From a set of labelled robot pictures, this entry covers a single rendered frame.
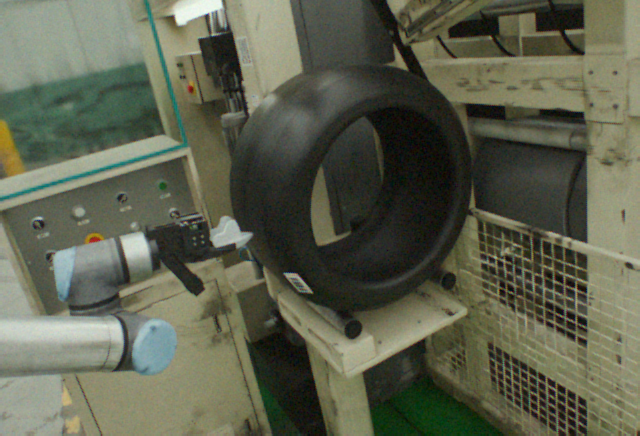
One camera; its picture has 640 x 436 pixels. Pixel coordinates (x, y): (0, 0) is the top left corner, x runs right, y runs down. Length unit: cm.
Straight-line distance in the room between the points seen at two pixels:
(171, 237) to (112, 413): 90
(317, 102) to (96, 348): 57
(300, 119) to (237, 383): 113
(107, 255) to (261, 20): 68
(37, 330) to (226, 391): 113
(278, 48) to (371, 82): 37
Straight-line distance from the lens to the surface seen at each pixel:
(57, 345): 83
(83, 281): 99
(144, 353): 89
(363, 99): 102
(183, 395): 183
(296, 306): 136
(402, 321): 134
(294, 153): 97
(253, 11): 133
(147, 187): 159
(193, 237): 102
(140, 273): 100
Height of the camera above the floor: 156
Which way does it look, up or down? 19 degrees down
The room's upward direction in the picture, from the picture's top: 11 degrees counter-clockwise
